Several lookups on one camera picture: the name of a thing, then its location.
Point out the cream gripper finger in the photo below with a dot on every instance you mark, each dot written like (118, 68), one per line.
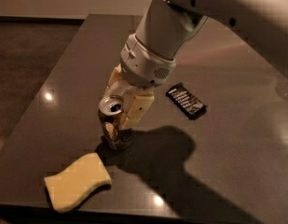
(116, 84)
(137, 101)

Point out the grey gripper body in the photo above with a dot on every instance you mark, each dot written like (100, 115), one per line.
(143, 66)

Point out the orange soda can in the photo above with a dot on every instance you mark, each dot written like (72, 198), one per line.
(110, 110)

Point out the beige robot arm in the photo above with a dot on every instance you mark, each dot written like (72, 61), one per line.
(262, 24)

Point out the yellow wavy sponge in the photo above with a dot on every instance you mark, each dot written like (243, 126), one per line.
(73, 185)

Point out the black snack bar wrapper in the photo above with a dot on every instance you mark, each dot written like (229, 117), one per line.
(186, 101)

